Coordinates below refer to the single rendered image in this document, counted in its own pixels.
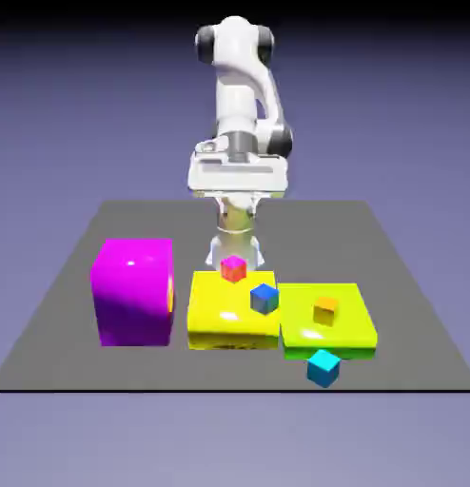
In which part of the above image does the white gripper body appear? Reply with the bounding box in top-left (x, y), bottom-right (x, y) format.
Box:
top-left (186, 150), bottom-right (290, 200)

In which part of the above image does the small orange cube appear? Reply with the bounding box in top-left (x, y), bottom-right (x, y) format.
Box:
top-left (312, 296), bottom-right (340, 328)

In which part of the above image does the small pink red cube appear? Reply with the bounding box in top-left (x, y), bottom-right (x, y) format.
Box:
top-left (220, 255), bottom-right (248, 284)

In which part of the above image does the large yellow box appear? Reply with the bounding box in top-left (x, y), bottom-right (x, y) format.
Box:
top-left (186, 270), bottom-right (281, 351)

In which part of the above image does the small cyan cube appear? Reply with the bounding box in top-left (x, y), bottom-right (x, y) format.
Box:
top-left (305, 348), bottom-right (342, 389)

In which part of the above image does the small blue cube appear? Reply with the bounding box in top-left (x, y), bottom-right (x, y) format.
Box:
top-left (249, 282), bottom-right (281, 316)

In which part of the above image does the large magenta box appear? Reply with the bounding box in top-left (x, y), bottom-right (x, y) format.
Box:
top-left (89, 238), bottom-right (175, 348)

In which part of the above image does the large lime green box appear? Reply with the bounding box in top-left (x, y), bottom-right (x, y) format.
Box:
top-left (276, 282), bottom-right (379, 361)

